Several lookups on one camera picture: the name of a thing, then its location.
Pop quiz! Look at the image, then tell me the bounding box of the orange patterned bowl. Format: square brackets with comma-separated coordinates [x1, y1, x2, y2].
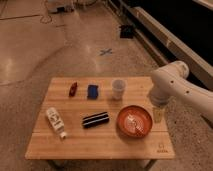
[116, 105, 153, 138]

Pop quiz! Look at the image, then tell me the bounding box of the black white striped eraser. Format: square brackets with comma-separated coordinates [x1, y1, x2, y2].
[82, 112, 109, 129]

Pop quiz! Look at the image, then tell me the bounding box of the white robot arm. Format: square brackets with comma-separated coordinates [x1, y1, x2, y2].
[149, 61, 213, 129]

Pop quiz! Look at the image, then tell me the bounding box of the translucent plastic cup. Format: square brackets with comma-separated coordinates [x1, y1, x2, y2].
[112, 79, 126, 100]

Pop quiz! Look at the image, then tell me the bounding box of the blue sponge block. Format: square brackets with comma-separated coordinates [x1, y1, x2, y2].
[87, 85, 98, 99]

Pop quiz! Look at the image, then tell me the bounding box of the wooden table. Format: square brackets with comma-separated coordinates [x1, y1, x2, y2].
[25, 77, 175, 160]

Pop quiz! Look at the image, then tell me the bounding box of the black box on floor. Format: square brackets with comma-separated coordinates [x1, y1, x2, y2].
[120, 25, 134, 38]

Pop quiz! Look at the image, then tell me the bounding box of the small red toy car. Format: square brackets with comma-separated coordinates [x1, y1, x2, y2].
[69, 82, 77, 97]

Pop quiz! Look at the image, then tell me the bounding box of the white plastic bottle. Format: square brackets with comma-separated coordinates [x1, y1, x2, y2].
[46, 107, 67, 139]

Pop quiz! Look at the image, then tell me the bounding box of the white equipment base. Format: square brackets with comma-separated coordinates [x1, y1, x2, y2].
[46, 0, 74, 13]

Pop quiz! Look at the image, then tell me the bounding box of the long metal rail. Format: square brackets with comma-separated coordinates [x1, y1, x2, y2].
[105, 0, 213, 90]

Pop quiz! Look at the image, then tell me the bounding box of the cable on floor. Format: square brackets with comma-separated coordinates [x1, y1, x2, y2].
[39, 0, 54, 25]

